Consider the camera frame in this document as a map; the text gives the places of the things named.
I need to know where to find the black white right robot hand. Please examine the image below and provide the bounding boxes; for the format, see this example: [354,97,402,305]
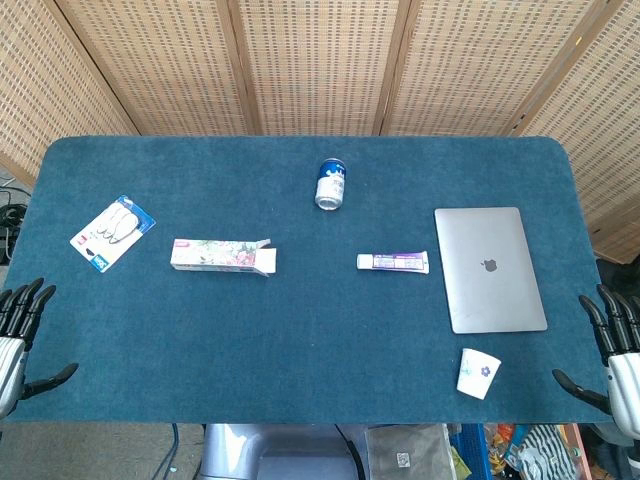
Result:
[552,283,640,436]

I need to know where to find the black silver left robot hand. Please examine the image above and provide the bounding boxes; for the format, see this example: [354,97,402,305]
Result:
[0,277,80,421]

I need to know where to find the floral cardboard box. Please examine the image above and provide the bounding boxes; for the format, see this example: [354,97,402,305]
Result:
[169,238,279,277]

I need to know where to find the white purple toothpaste tube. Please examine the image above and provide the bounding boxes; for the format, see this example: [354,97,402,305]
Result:
[356,251,431,275]

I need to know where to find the black white striped cloth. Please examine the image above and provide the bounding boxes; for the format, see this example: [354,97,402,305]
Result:
[517,424,582,480]

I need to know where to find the colourful snack packets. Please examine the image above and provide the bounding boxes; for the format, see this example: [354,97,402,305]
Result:
[485,424,527,474]

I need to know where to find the white floral paper cup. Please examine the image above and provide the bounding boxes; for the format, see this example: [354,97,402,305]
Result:
[456,347,502,400]

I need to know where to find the blister pack of hooks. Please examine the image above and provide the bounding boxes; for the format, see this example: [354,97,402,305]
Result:
[69,194,157,274]

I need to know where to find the blue plastic crate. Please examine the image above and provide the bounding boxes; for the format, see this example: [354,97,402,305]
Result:
[448,423,495,480]

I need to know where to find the silver closed laptop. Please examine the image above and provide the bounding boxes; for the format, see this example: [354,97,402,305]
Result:
[433,207,549,335]

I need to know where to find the grey flat pouch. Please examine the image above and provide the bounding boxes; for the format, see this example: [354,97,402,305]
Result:
[363,424,457,480]

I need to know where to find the woven bamboo screen panel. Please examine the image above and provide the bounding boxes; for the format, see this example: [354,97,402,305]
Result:
[513,0,640,265]
[228,0,414,137]
[53,0,257,137]
[0,0,142,187]
[374,0,615,137]

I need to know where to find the silver robot torso base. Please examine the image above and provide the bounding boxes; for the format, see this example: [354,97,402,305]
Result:
[198,423,370,480]

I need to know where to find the teal table mat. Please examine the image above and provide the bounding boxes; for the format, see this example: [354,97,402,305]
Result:
[0,135,632,425]

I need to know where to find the blue white drink can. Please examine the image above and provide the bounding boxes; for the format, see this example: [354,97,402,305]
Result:
[314,157,347,212]

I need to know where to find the black floor cable bundle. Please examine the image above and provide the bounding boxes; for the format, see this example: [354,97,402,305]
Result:
[0,172,32,266]

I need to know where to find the blue hanging cable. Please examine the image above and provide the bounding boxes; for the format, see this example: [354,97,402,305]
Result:
[153,423,181,480]

